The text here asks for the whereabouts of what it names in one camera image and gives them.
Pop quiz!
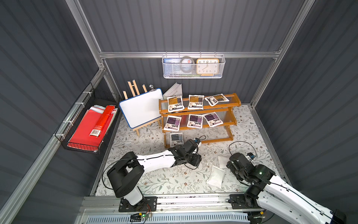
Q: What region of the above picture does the white wire wall basket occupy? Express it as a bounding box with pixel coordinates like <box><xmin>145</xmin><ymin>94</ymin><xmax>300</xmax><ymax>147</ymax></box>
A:
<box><xmin>162</xmin><ymin>53</ymin><xmax>226</xmax><ymax>79</ymax></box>

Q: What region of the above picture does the red long box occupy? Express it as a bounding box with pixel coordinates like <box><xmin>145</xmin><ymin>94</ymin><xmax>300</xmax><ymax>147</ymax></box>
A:
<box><xmin>90</xmin><ymin>105</ymin><xmax>115</xmax><ymax>137</ymax></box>

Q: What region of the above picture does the small green circuit board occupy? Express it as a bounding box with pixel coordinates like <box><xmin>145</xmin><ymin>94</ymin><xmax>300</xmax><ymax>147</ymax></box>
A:
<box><xmin>130</xmin><ymin>213</ymin><xmax>149</xmax><ymax>223</ymax></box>

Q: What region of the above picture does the blue box in basket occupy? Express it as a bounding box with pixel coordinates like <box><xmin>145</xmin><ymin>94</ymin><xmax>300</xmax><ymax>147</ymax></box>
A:
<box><xmin>163</xmin><ymin>58</ymin><xmax>181</xmax><ymax>66</ymax></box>

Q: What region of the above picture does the white plain bag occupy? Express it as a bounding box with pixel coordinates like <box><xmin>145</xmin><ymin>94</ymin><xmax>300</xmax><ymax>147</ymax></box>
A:
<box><xmin>218</xmin><ymin>155</ymin><xmax>230</xmax><ymax>169</ymax></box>
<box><xmin>207</xmin><ymin>166</ymin><xmax>226</xmax><ymax>188</ymax></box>
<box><xmin>170</xmin><ymin>133</ymin><xmax>184</xmax><ymax>147</ymax></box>

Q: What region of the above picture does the white book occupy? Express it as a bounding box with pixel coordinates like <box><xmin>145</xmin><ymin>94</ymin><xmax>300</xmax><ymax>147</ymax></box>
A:
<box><xmin>163</xmin><ymin>83</ymin><xmax>183</xmax><ymax>100</ymax></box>

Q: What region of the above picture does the round grey tape roll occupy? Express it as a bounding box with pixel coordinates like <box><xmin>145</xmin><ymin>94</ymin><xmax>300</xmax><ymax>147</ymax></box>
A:
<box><xmin>180</xmin><ymin>56</ymin><xmax>194</xmax><ymax>74</ymax></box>

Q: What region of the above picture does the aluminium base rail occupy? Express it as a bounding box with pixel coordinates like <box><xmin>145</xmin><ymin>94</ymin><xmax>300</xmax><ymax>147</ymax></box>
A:
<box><xmin>78</xmin><ymin>193</ymin><xmax>308</xmax><ymax>216</ymax></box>

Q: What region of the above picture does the red folder stack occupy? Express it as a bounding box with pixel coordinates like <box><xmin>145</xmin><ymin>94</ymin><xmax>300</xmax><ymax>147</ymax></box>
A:
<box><xmin>67</xmin><ymin>105</ymin><xmax>117</xmax><ymax>153</ymax></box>

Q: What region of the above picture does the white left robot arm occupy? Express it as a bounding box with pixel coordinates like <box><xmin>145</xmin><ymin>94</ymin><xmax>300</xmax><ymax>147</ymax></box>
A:
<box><xmin>107</xmin><ymin>138</ymin><xmax>201</xmax><ymax>206</ymax></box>

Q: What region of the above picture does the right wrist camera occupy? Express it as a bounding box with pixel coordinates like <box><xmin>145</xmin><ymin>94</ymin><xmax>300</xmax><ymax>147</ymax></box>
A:
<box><xmin>246</xmin><ymin>153</ymin><xmax>256</xmax><ymax>161</ymax></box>

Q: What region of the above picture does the black wire side basket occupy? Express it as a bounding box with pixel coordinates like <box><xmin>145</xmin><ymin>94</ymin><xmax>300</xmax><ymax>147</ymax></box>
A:
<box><xmin>55</xmin><ymin>85</ymin><xmax>120</xmax><ymax>154</ymax></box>

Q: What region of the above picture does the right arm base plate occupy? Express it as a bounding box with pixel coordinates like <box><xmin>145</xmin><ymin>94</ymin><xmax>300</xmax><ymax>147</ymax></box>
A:
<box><xmin>228</xmin><ymin>194</ymin><xmax>261</xmax><ymax>210</ymax></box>

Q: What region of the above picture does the white board blue frame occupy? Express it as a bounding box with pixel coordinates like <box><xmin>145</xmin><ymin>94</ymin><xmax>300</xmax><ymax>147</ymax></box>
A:
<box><xmin>119</xmin><ymin>88</ymin><xmax>163</xmax><ymax>129</ymax></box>

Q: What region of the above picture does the yellow square clock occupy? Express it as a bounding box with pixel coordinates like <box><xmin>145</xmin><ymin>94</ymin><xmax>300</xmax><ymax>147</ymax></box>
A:
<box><xmin>196</xmin><ymin>58</ymin><xmax>220</xmax><ymax>76</ymax></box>

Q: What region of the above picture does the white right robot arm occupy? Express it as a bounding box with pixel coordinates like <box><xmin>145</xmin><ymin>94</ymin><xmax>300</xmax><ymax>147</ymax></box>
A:
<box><xmin>227</xmin><ymin>153</ymin><xmax>347</xmax><ymax>224</ymax></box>

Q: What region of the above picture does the orange wooden three-tier shelf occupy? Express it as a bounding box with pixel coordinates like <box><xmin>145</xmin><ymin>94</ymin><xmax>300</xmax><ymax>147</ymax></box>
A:
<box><xmin>159</xmin><ymin>93</ymin><xmax>241</xmax><ymax>148</ymax></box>

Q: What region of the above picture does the purple coffee bag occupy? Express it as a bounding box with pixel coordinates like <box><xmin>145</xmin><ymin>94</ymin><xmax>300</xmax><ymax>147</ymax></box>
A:
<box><xmin>187</xmin><ymin>114</ymin><xmax>204</xmax><ymax>129</ymax></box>
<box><xmin>203</xmin><ymin>112</ymin><xmax>223</xmax><ymax>127</ymax></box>
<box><xmin>163</xmin><ymin>115</ymin><xmax>182</xmax><ymax>131</ymax></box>

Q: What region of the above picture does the wooden easel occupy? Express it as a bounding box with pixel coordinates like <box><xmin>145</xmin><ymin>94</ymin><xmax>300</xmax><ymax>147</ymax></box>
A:
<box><xmin>123</xmin><ymin>80</ymin><xmax>161</xmax><ymax>136</ymax></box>

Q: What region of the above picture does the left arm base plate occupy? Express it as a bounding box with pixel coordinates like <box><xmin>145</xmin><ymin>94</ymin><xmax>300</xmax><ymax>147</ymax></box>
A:
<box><xmin>118</xmin><ymin>197</ymin><xmax>158</xmax><ymax>212</ymax></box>

